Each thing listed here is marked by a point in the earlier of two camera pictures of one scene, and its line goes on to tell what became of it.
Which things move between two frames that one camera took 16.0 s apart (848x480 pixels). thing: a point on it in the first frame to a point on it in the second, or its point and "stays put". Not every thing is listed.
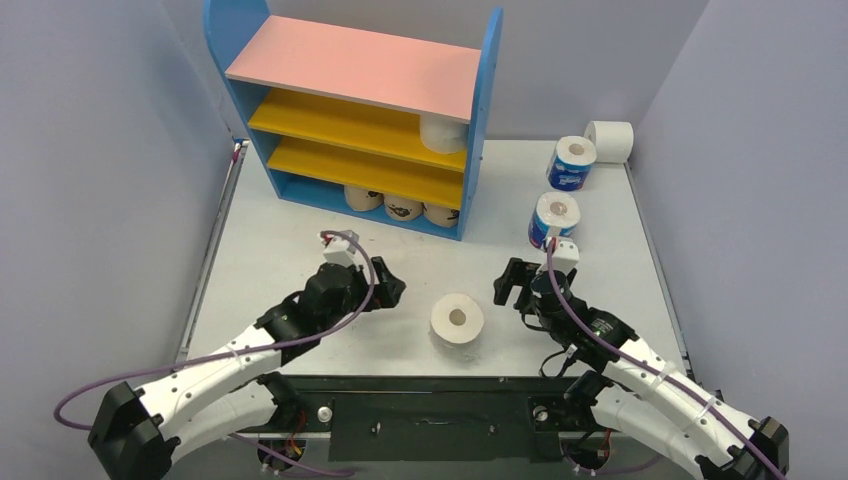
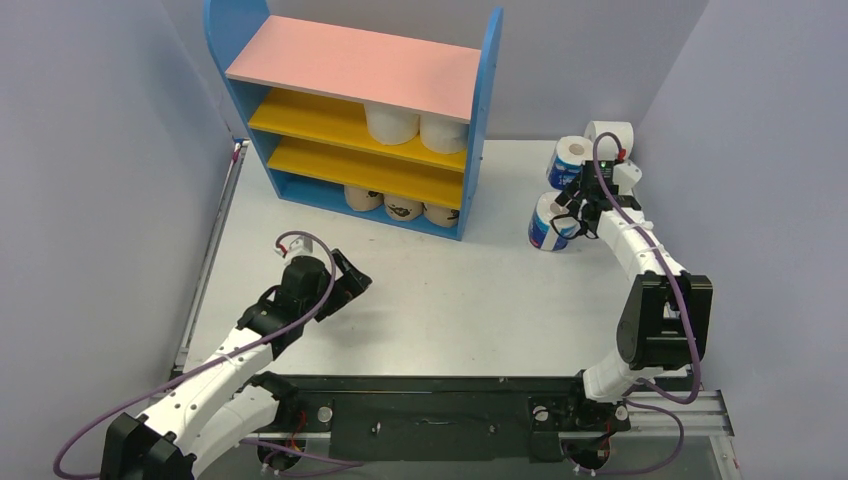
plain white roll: x=456 y=321 to x=391 y=125
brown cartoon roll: x=402 y=209 stays put
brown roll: x=441 y=215 stays put
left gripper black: x=389 y=289 to x=346 y=287
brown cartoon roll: x=362 y=199 stays put
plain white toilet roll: x=443 y=136 stays put
